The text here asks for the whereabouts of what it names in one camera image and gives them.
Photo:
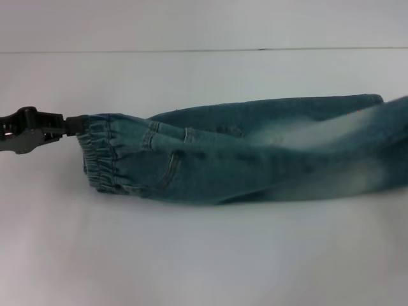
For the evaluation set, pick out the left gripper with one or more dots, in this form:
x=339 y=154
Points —
x=28 y=130

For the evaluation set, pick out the blue denim shorts cartoon print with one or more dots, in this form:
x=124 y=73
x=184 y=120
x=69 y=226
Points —
x=223 y=165

